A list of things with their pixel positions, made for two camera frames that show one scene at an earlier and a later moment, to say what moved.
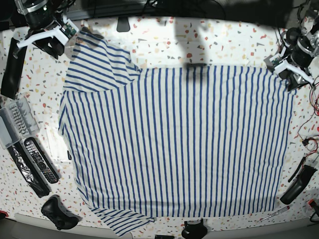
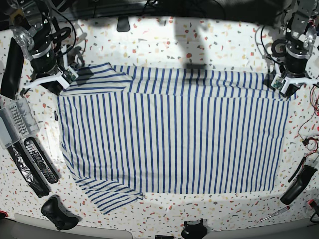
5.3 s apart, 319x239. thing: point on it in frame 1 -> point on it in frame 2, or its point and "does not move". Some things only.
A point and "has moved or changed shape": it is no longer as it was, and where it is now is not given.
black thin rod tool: x=297 y=168 does not move
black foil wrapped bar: x=29 y=171 does not move
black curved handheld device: x=302 y=180 does not move
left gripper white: x=58 y=33 -> x=66 y=77
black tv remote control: x=42 y=160 does not move
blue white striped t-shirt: x=174 y=141 has moved or changed shape
